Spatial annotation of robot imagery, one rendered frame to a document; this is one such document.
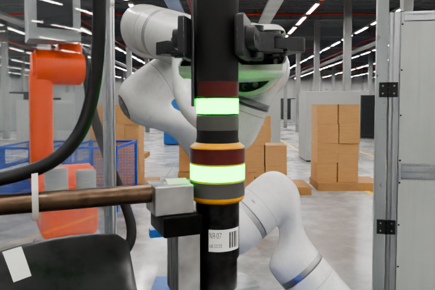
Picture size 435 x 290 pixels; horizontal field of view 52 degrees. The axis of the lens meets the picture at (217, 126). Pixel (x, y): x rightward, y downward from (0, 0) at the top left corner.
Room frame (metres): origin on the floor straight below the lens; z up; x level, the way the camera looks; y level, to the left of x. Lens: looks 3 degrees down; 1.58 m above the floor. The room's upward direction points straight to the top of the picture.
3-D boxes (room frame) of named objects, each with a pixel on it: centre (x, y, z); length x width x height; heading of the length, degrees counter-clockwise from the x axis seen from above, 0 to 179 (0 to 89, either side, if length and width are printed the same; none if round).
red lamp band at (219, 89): (0.35, 0.00, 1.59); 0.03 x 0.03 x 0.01
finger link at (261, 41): (0.36, -0.03, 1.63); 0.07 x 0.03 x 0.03; 168
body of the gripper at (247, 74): (0.46, -0.02, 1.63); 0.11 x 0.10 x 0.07; 168
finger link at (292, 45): (0.42, -0.05, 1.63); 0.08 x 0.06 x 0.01; 47
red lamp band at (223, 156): (0.35, 0.00, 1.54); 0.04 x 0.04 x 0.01
